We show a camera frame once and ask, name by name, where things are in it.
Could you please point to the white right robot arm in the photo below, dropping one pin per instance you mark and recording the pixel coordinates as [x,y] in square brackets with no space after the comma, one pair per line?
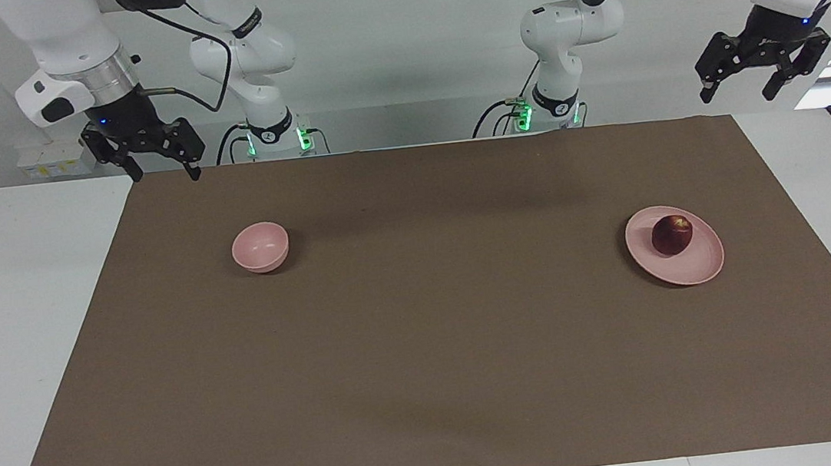
[62,31]

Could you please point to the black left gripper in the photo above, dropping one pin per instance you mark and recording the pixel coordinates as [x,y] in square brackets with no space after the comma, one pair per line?
[777,33]

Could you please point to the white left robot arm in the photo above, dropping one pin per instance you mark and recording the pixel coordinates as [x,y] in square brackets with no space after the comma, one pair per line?
[571,24]

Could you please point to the white power socket box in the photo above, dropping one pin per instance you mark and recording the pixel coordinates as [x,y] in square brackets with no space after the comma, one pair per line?
[60,161]

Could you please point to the brown table mat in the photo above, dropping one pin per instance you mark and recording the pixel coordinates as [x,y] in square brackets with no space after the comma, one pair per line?
[438,377]

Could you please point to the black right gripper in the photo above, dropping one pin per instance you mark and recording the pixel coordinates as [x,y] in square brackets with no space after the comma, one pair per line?
[125,117]

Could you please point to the pink plate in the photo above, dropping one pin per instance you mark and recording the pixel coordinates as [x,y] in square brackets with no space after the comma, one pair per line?
[682,267]

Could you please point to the pink bowl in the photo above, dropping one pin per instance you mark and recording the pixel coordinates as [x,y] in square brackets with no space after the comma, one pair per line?
[259,245]

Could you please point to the dark red apple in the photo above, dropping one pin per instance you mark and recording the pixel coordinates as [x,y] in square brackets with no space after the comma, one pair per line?
[672,235]

